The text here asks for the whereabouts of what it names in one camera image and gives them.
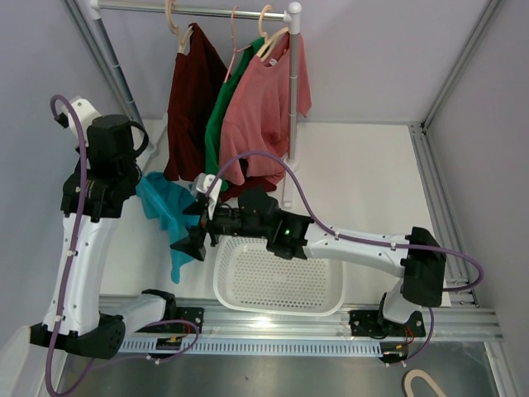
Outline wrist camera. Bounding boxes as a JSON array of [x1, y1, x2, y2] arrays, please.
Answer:
[[192, 173, 222, 220], [53, 97, 102, 132]]

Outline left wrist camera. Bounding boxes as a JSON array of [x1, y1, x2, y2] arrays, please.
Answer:
[[53, 97, 102, 132]]

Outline teal t shirt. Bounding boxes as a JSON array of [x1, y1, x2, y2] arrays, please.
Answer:
[[136, 172, 198, 284]]

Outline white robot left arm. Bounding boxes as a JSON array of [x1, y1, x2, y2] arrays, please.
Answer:
[[30, 115, 178, 360]]

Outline pink t shirt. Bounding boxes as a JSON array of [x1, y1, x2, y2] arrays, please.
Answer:
[[219, 34, 312, 185]]

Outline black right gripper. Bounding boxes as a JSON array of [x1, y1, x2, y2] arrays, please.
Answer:
[[171, 198, 269, 262]]

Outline aluminium cage frame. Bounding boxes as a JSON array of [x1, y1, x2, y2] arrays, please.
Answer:
[[61, 0, 513, 307]]

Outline beige hanger on floor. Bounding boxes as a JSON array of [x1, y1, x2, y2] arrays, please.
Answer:
[[403, 370, 444, 397]]

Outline aluminium mounting rail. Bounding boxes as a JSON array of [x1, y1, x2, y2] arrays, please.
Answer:
[[101, 295, 503, 342]]

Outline white slotted cable duct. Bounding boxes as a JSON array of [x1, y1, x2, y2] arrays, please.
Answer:
[[119, 337, 383, 357]]

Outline white metal clothes rack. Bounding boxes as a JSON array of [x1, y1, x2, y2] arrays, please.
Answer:
[[84, 0, 303, 209]]

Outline green t shirt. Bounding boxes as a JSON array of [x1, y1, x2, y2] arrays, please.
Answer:
[[204, 37, 265, 175]]

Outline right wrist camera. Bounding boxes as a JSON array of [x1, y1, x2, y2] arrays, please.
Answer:
[[192, 173, 222, 220]]

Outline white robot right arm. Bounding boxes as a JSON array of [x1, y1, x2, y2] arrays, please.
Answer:
[[171, 188, 446, 335]]

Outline white perforated plastic basket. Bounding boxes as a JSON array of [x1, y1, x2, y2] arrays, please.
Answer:
[[213, 237, 346, 317]]

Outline dark red t shirt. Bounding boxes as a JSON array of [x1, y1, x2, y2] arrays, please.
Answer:
[[163, 22, 278, 203]]

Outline beige wooden hanger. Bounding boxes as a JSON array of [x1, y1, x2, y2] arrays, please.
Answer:
[[164, 0, 193, 54], [254, 4, 290, 59]]

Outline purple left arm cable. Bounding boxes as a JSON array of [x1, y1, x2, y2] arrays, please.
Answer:
[[44, 93, 199, 396]]

